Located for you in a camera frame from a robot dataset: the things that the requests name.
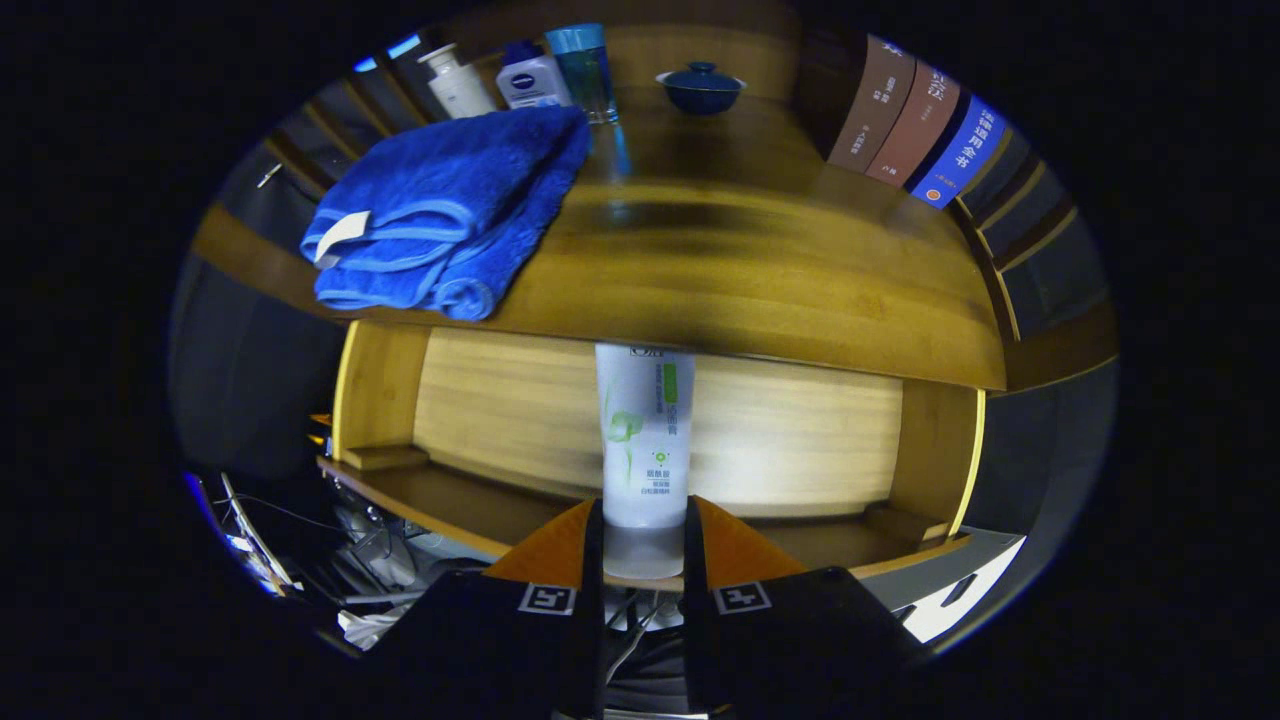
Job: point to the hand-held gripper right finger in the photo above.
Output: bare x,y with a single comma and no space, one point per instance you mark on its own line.
790,640

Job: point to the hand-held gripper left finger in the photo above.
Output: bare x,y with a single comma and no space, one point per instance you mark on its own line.
500,640

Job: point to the wooden drawer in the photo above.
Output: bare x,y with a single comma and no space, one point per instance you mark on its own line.
780,430

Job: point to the white cleanser tube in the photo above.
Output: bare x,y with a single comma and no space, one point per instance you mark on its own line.
645,450

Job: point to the wooden countertop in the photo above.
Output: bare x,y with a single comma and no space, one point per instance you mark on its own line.
750,270

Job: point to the wooden cabinet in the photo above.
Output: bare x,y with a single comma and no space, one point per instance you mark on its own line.
770,55

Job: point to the blue folded towel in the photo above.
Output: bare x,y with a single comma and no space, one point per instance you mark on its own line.
450,200

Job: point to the blue book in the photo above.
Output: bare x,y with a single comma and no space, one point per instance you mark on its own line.
962,155

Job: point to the reddish brown book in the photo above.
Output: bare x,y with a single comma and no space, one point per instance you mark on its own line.
915,125

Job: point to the dark brown book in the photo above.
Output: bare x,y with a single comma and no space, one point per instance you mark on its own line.
872,105

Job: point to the white pump bottle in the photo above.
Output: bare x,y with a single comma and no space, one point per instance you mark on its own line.
460,90

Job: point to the dark blue lidded teacup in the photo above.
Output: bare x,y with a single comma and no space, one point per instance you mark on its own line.
700,92

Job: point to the white lotion bottle blue cap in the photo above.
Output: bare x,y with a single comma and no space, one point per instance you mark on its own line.
532,82

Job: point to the teal tumbler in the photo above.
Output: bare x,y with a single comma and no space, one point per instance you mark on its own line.
585,70

